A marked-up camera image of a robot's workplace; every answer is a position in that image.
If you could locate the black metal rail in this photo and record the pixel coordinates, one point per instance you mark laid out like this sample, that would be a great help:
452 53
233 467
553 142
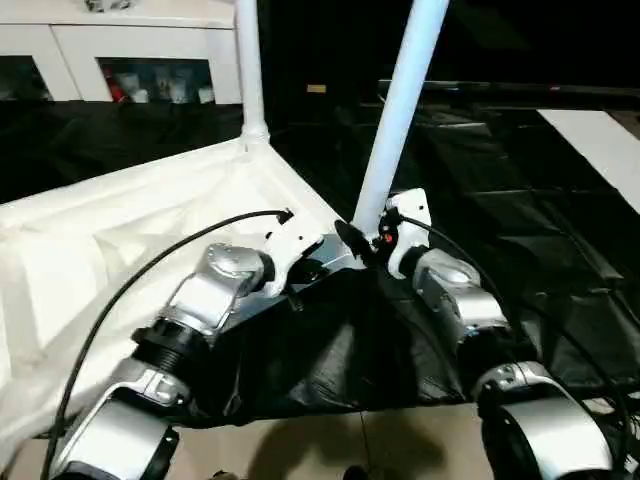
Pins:
500 87

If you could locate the grey glossy object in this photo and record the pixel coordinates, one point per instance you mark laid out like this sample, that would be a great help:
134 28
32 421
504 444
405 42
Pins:
107 5

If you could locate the small red bottle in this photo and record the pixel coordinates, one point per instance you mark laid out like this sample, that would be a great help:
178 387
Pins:
115 87

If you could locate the dark right robot foot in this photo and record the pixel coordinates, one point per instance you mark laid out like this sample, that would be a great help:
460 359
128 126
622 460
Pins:
356 473

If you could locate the white flat board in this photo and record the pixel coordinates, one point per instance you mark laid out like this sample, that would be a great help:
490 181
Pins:
595 140

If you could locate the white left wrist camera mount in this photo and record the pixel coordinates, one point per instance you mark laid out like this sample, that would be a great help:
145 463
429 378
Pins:
292 245

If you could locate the dark left robot foot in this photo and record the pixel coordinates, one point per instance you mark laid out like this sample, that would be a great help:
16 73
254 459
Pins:
223 474

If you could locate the small tan label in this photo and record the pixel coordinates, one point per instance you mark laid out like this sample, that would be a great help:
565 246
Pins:
316 88

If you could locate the black work mat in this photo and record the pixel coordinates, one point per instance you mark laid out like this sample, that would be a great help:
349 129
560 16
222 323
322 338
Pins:
350 350

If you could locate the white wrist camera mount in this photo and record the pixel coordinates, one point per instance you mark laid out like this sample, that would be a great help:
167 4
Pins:
292 245
410 210

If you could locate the white plastic table leg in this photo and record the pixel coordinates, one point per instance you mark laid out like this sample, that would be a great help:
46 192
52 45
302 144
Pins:
250 65
395 100

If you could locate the white glass-door cabinet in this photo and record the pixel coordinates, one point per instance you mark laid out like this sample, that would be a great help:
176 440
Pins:
150 40

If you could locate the dark robot foot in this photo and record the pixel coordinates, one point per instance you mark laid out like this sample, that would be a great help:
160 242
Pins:
223 474
356 473

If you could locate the small white jar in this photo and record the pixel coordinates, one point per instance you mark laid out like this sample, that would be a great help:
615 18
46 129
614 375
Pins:
204 95
140 95

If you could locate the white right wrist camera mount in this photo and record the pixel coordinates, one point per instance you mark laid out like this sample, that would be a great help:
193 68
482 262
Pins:
410 210

